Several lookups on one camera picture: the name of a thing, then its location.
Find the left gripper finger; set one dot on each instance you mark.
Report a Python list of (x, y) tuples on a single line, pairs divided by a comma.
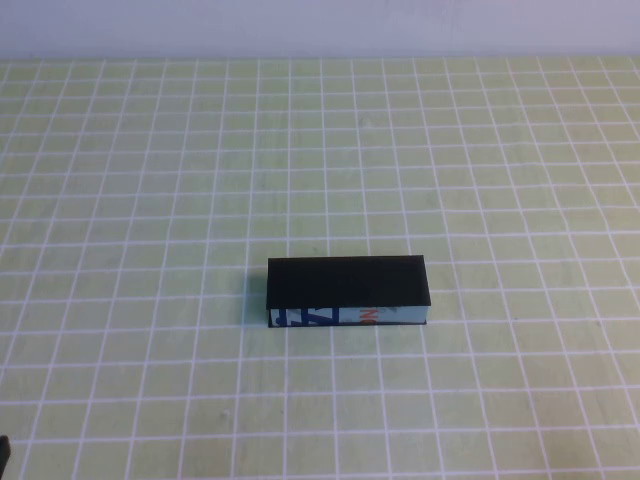
[(4, 450)]

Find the black printed glasses case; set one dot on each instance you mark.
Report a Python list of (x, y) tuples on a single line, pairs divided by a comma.
[(345, 282)]

